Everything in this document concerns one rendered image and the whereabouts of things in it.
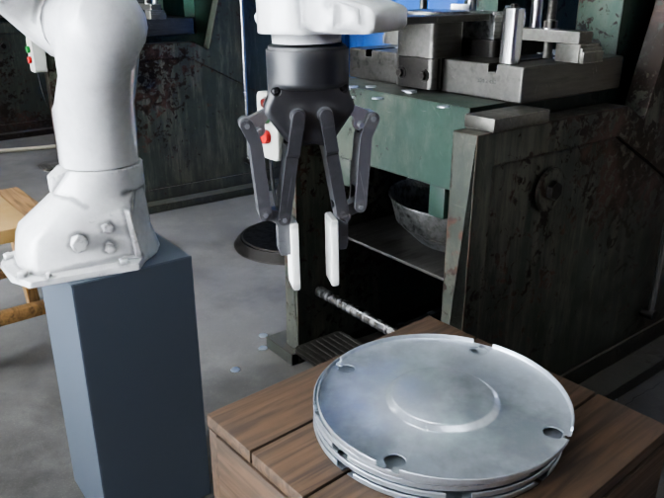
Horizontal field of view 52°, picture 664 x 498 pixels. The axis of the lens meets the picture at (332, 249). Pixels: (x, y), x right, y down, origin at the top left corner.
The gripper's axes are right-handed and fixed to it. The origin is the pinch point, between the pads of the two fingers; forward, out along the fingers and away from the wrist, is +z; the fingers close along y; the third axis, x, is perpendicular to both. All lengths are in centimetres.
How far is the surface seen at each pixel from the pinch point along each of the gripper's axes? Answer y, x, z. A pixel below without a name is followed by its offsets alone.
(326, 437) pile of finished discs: -0.5, 2.3, 20.8
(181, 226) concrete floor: 14, -179, 56
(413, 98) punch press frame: -29, -52, -6
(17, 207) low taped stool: 51, -106, 23
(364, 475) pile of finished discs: -3.2, 7.8, 22.1
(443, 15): -35, -54, -20
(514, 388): -23.8, -0.1, 19.9
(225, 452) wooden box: 10.2, -5.0, 26.2
